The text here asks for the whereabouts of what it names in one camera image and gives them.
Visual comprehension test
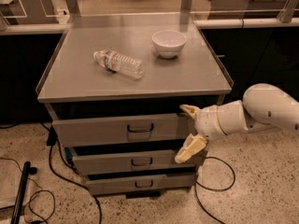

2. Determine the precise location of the grey drawer cabinet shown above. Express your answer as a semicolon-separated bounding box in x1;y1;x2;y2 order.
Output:
37;13;233;196

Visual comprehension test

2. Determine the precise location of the white ceramic bowl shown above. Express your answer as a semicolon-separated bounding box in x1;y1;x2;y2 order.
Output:
151;30;187;59

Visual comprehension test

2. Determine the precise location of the black floor cable right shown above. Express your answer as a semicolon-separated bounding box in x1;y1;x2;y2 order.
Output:
193;156;236;224

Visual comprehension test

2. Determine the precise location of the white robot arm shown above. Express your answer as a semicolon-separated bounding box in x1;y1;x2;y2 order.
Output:
175;83;299;163

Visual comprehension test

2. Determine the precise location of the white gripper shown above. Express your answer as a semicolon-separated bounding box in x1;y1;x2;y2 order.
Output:
175;105;225;163

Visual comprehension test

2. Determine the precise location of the grey bottom drawer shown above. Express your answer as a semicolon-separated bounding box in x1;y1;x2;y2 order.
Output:
86;172;195;195

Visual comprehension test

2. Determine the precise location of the black pole on floor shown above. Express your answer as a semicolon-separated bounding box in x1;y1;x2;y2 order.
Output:
10;161;33;224

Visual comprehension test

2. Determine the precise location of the background desk left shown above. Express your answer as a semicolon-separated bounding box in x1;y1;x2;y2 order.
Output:
0;0;58;25

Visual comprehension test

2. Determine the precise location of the black floor cable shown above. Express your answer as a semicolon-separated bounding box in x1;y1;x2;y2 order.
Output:
193;156;236;224
39;121;103;224

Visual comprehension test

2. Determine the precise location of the left metal post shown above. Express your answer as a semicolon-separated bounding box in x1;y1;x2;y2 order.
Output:
65;0;80;16

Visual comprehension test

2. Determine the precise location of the clear plastic water bottle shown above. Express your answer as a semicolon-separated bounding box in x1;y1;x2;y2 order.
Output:
93;49;144;79

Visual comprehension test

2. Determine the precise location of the black floor cable left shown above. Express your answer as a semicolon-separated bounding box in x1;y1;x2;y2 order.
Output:
39;121;103;224

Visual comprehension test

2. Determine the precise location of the grey middle drawer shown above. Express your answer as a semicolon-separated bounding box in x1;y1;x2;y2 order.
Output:
71;147;204;175

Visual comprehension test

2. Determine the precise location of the thin black cable loop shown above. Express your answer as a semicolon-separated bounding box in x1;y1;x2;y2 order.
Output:
0;157;56;224

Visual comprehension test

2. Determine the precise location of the grey top drawer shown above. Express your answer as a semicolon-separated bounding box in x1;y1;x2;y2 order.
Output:
53;114;195;147

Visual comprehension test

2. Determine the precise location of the grey drawer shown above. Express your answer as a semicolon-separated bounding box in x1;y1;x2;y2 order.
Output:
71;147;204;175
53;114;195;147
86;172;195;195

